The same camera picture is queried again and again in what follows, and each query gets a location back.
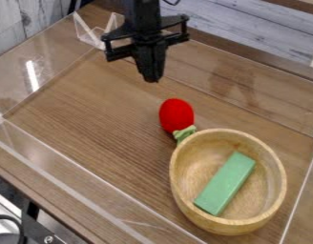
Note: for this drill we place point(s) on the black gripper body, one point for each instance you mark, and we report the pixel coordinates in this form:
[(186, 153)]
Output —
[(146, 38)]

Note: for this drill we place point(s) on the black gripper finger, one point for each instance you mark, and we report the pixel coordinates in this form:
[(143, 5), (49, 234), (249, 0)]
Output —
[(159, 53), (143, 59)]

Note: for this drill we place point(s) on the red plush strawberry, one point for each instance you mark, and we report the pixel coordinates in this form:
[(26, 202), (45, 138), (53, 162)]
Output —
[(176, 118)]

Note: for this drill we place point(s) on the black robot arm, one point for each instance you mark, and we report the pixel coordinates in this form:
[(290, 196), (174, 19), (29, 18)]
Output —
[(143, 15)]

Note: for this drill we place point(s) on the wooden oval bowl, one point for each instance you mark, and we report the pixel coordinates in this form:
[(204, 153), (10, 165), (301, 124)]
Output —
[(195, 161)]

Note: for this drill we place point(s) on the green rectangular block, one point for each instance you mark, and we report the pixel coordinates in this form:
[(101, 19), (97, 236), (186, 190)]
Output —
[(225, 184)]

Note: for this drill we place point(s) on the clear acrylic corner bracket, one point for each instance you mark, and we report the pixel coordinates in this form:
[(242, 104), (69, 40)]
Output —
[(89, 36)]

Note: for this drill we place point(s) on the black metal table mount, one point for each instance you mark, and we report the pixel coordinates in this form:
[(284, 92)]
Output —
[(36, 234)]

